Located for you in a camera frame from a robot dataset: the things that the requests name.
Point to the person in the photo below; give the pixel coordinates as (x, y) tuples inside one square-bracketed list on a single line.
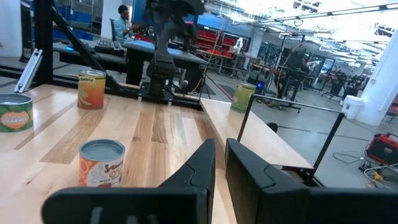
[(121, 26)]

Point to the orange white sauce can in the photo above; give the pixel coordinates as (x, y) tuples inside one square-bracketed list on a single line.
[(101, 171)]

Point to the orange green beans can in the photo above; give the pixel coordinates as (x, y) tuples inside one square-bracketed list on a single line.
[(91, 93)]

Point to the pale green can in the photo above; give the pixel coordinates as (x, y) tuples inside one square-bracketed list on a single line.
[(242, 98)]

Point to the black keyboard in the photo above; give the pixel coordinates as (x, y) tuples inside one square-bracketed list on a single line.
[(107, 46)]

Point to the grey desk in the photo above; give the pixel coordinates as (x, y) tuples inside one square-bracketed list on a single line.
[(186, 59)]

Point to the red black machine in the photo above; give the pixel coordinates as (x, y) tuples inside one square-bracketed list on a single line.
[(384, 149)]

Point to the silver aluminium extrusion bar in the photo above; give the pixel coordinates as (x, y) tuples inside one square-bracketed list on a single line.
[(28, 71)]

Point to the blue-lit desk monitor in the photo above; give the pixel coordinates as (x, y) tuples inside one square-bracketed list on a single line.
[(138, 12)]

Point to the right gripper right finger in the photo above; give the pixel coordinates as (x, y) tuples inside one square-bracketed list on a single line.
[(255, 193)]

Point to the green sweet peas can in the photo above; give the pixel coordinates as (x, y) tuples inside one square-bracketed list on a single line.
[(15, 118)]

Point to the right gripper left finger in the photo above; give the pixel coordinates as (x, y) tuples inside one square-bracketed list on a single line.
[(186, 202)]

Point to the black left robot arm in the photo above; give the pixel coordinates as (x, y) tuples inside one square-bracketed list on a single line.
[(161, 62)]

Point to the black metal shelf frame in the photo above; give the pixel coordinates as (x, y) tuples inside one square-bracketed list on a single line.
[(329, 140)]

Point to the white bin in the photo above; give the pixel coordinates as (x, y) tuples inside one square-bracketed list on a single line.
[(353, 107)]

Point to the black aluminium table frame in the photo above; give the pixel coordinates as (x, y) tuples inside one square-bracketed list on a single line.
[(43, 46)]

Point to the red storage bins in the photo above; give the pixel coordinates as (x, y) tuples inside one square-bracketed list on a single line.
[(214, 40)]

